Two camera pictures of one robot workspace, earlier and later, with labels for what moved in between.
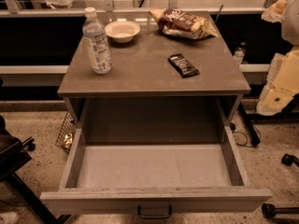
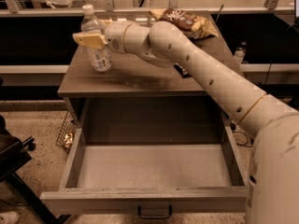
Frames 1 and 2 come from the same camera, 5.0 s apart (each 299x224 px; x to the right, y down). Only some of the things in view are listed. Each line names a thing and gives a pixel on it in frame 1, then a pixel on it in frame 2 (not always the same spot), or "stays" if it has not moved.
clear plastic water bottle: x=96 y=42 stays
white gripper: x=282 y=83 -> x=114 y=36
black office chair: x=13 y=156 stays
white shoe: x=9 y=217 stays
